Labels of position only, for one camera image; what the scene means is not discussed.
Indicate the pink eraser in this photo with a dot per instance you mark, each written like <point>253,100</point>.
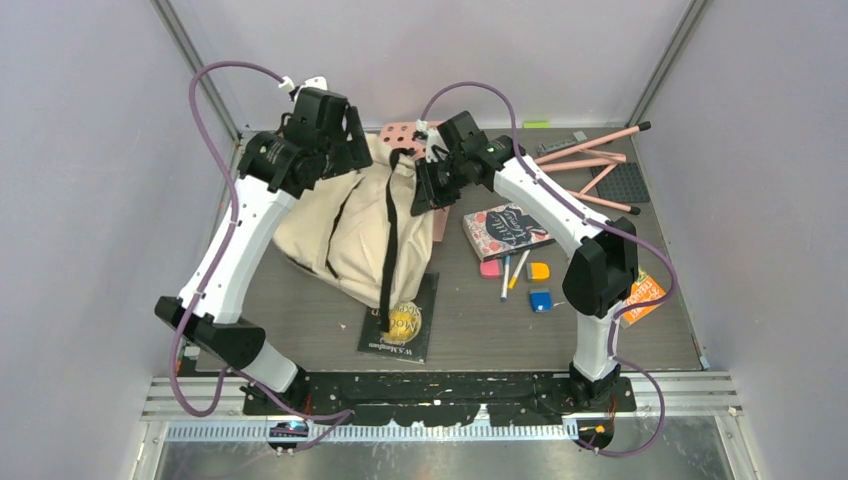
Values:
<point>491,269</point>

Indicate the black moon and sixpence book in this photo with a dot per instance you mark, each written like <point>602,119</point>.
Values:
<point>410,324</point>

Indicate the grey lego strip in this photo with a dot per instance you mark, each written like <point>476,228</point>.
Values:
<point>573,139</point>

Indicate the blue eraser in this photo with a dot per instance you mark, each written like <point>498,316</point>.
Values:
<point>540,300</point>

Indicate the pink perforated music stand tray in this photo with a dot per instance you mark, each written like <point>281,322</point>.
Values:
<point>400,135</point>

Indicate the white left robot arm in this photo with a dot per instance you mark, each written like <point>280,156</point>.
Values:
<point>208,309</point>

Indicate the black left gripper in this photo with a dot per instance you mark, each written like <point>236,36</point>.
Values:
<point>355,153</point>

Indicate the floral little women book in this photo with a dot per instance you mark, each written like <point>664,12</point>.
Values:
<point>502,231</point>

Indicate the pink folding tripod stand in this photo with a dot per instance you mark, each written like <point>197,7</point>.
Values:
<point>584,154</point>

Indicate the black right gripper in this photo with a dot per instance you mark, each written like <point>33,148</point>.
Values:
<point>428,194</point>

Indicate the dark grey lego baseplate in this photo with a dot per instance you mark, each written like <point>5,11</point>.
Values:
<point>624,184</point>

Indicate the orange treehouse book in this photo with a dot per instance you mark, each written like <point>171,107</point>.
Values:
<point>644,289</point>

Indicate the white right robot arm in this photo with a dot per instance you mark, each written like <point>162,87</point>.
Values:
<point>602,254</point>

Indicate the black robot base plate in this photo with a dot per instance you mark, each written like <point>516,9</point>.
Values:
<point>442,399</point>

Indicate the beige canvas backpack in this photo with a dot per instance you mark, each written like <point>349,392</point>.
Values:
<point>339,230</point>

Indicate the white blue marker pen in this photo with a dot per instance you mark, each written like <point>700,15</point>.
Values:
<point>505,278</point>

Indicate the orange yellow eraser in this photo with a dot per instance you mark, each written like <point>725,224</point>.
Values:
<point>537,272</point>

